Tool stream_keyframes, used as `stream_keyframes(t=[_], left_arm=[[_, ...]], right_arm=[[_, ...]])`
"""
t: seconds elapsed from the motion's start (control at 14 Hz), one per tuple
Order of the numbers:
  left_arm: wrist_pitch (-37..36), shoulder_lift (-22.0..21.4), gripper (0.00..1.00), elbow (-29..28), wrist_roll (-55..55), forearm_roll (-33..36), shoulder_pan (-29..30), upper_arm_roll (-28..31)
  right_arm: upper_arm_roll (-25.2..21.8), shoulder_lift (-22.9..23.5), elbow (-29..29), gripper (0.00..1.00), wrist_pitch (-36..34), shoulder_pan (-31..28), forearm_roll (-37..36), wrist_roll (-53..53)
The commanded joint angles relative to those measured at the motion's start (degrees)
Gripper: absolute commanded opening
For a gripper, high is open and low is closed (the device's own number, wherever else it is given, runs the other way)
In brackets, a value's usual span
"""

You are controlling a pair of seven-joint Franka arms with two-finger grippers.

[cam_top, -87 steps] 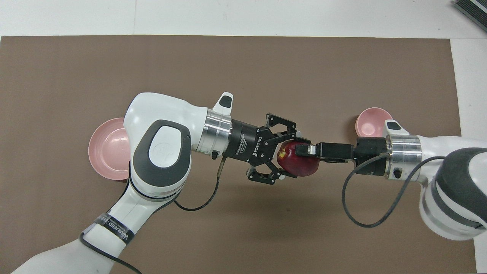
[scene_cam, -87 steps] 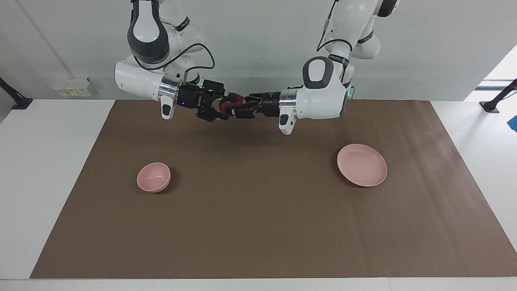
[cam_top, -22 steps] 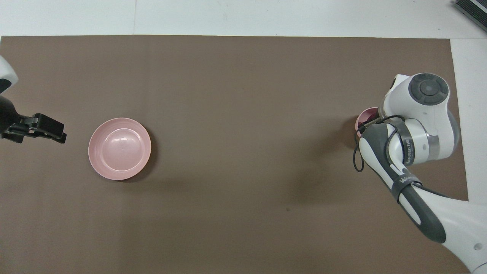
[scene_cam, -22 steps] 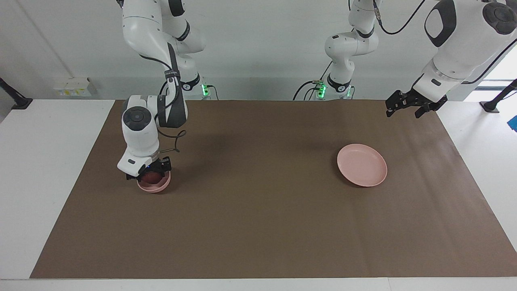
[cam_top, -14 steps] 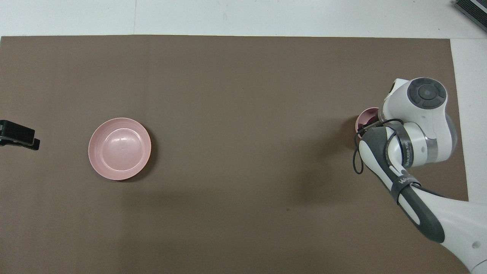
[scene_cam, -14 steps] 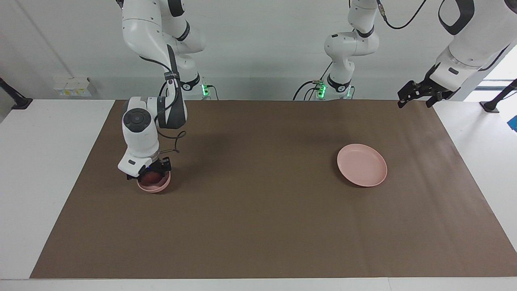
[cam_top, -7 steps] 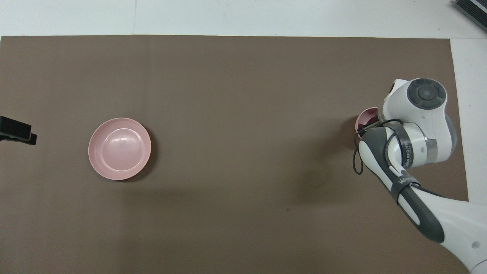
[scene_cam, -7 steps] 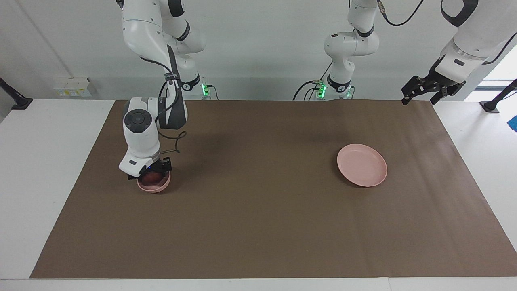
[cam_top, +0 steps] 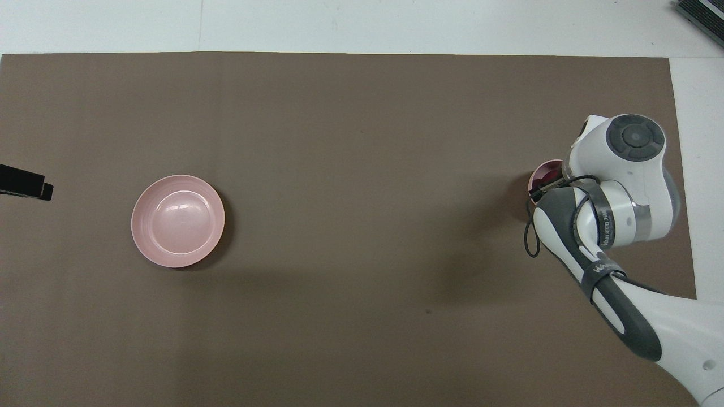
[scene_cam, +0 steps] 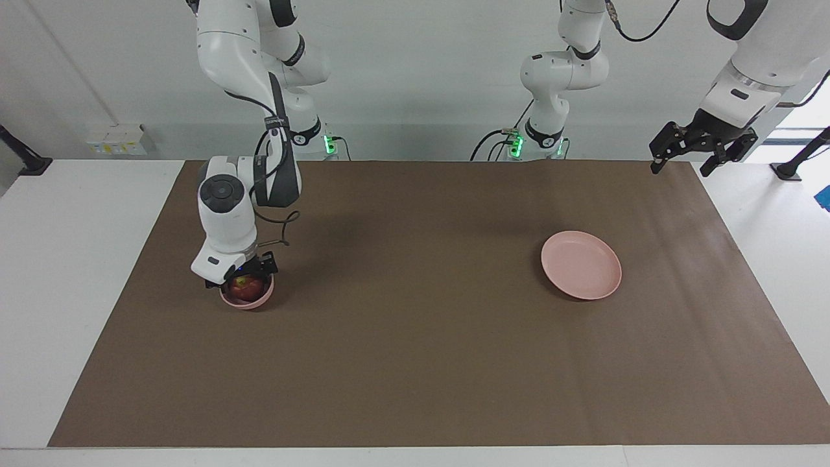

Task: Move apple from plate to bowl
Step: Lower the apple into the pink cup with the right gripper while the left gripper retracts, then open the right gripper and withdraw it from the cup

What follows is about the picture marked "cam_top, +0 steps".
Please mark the dark red apple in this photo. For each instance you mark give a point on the dark red apple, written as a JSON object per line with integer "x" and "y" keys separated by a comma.
{"x": 546, "y": 172}

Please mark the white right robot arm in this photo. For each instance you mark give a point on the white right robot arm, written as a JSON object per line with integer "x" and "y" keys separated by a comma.
{"x": 650, "y": 186}

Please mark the pink round plate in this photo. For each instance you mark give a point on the pink round plate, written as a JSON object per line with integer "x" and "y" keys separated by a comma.
{"x": 178, "y": 220}

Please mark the pink small bowl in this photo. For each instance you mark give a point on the pink small bowl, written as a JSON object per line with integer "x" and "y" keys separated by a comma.
{"x": 532, "y": 180}

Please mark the brown table mat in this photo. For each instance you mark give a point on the brown table mat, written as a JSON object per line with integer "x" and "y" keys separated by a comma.
{"x": 362, "y": 141}

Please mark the dark grey ribbed device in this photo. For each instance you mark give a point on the dark grey ribbed device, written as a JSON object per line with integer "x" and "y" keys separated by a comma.
{"x": 707, "y": 14}

